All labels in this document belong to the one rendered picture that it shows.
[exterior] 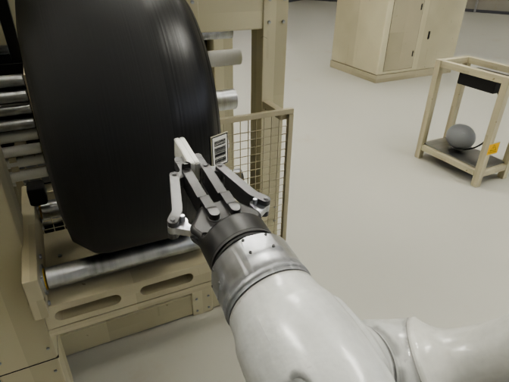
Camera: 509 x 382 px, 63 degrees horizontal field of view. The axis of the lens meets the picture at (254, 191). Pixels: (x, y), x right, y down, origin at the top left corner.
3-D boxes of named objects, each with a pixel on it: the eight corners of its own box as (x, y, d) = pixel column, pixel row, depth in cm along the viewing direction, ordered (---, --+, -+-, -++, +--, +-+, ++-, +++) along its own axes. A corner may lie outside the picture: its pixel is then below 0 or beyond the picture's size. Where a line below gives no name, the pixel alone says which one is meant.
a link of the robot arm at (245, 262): (230, 285, 35) (205, 238, 39) (225, 347, 40) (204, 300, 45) (321, 257, 39) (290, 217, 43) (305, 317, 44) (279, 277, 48)
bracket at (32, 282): (34, 322, 81) (20, 283, 76) (30, 217, 112) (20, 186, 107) (53, 316, 82) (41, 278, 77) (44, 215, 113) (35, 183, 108)
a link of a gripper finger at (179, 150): (195, 182, 56) (189, 183, 56) (179, 154, 61) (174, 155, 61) (195, 163, 54) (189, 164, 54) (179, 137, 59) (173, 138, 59)
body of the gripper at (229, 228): (288, 225, 43) (250, 175, 49) (210, 245, 40) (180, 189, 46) (279, 274, 47) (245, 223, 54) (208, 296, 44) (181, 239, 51)
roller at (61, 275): (37, 264, 84) (42, 280, 87) (39, 280, 81) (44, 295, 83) (202, 223, 97) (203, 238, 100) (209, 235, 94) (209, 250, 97)
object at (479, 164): (476, 187, 306) (510, 78, 266) (413, 156, 352) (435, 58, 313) (506, 178, 320) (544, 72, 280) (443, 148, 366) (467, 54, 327)
